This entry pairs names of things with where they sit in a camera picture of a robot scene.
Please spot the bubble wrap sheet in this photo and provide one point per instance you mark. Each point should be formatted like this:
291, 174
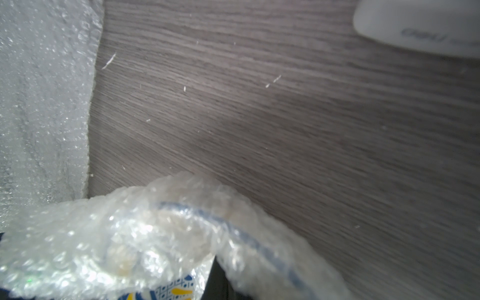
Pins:
48, 69
137, 239

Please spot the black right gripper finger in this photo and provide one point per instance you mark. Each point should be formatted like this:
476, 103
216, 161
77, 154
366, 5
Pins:
218, 286

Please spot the blue yellow floral bowl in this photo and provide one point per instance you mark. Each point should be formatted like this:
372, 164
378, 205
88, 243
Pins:
183, 289

